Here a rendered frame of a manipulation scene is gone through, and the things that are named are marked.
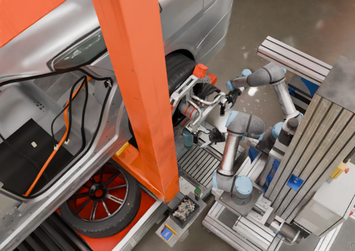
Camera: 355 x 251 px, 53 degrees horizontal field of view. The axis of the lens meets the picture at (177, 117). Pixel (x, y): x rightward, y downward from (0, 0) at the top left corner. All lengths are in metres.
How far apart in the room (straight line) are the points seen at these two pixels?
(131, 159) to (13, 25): 2.04
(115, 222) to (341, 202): 1.62
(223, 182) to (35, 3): 1.73
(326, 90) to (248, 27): 3.12
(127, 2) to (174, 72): 1.53
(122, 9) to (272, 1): 3.98
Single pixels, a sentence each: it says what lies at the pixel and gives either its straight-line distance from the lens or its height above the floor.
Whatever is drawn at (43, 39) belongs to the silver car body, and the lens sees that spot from 2.01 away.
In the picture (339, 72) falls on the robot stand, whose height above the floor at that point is 2.03.
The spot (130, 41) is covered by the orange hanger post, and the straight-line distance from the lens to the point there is 1.27.
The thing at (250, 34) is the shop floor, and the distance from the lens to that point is 4.57.
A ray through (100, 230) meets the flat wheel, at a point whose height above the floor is 0.50.
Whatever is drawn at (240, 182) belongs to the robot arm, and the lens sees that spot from 2.39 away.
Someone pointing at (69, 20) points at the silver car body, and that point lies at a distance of 2.07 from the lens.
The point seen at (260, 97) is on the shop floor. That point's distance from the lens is 4.00.
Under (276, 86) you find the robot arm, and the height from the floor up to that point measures 1.21.
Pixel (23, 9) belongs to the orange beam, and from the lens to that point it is 0.98.
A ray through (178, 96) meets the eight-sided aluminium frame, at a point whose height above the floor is 1.12.
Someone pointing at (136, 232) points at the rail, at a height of 0.37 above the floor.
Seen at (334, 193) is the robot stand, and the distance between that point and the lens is 2.29.
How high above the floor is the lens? 3.27
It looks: 59 degrees down
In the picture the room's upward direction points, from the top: 5 degrees counter-clockwise
